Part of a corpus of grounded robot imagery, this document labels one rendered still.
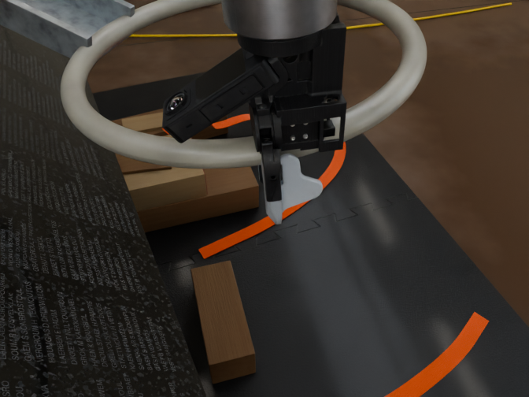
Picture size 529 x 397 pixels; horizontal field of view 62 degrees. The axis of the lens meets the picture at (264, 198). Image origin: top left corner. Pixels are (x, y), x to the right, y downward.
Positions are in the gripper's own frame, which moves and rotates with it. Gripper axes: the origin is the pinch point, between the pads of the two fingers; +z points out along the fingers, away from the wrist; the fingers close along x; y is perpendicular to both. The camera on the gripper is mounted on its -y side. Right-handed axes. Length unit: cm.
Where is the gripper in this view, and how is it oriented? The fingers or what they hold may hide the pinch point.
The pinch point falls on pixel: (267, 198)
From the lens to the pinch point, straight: 50.0
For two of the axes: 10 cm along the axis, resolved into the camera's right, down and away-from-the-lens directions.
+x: -1.4, -7.0, 7.0
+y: 9.9, -1.4, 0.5
